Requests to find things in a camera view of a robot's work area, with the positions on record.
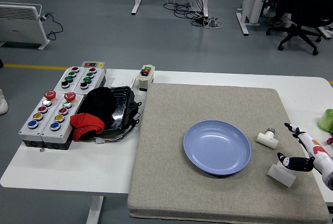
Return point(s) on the person's white shoe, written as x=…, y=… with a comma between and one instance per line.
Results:
x=3, y=105

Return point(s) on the white paper sheet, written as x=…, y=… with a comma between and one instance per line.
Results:
x=122, y=81

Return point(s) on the large white tee pipe fitting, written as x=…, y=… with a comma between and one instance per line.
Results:
x=282, y=177

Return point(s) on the four-button control box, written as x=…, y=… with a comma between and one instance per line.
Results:
x=89, y=79
x=70, y=78

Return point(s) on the small grey switch box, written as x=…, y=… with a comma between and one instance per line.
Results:
x=89, y=64

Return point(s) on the white table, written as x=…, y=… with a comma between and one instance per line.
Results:
x=78, y=172

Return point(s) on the white panel heater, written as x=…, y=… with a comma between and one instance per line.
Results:
x=18, y=24

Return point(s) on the blue plate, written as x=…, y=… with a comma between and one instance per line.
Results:
x=217, y=148

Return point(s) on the small red item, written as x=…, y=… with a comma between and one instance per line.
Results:
x=330, y=140

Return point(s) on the grey-brown mat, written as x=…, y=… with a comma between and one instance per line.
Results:
x=169, y=156

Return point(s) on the five-button control box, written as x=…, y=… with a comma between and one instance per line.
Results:
x=29, y=130
x=62, y=131

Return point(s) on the beige green-red switch box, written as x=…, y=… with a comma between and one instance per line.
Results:
x=144, y=79

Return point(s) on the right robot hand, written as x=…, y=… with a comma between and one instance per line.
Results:
x=318, y=153

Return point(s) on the green cup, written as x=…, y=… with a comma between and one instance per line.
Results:
x=327, y=120

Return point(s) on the black office chair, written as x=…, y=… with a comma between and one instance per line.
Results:
x=307, y=5

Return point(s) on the white computer case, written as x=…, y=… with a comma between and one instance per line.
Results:
x=253, y=0

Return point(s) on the red cloth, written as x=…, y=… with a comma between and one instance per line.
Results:
x=86, y=123

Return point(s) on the black tray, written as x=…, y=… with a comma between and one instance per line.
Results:
x=121, y=104

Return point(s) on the black cloth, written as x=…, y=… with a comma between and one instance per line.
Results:
x=99, y=102

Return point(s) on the seated person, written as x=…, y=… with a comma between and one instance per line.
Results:
x=283, y=3

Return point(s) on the small white tee pipe fitting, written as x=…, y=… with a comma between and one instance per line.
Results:
x=268, y=139

